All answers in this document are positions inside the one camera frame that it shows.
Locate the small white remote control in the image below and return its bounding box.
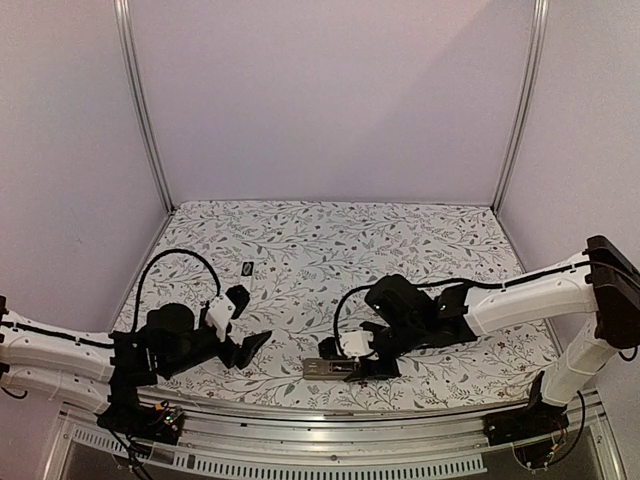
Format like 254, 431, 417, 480
302, 358, 359, 381

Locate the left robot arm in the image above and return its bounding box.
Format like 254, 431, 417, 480
1, 296, 271, 434

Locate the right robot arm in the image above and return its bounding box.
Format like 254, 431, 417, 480
334, 235, 639, 436

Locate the floral patterned table mat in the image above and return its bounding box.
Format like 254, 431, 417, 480
115, 201, 557, 411

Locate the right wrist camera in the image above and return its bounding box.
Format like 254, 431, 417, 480
318, 330, 375, 360

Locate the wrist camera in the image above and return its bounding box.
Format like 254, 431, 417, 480
205, 285, 250, 342
318, 330, 375, 360

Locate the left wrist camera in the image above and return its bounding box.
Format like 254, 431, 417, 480
205, 285, 250, 342

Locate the aluminium front frame rail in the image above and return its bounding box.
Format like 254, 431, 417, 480
43, 390, 627, 479

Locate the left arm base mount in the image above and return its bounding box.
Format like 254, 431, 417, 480
96, 386, 185, 445

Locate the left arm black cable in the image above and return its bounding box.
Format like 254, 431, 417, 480
133, 248, 224, 331

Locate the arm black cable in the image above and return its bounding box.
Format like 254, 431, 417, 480
133, 248, 224, 331
332, 279, 506, 346

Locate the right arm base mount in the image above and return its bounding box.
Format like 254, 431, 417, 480
483, 373, 569, 470

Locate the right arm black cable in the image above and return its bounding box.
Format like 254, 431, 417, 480
332, 279, 506, 346

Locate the left aluminium corner post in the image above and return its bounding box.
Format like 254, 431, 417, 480
113, 0, 175, 215

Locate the aluminium corner post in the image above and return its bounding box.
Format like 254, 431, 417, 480
491, 0, 549, 217
113, 0, 175, 215

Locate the right aluminium corner post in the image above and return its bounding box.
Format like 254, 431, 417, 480
491, 0, 549, 217

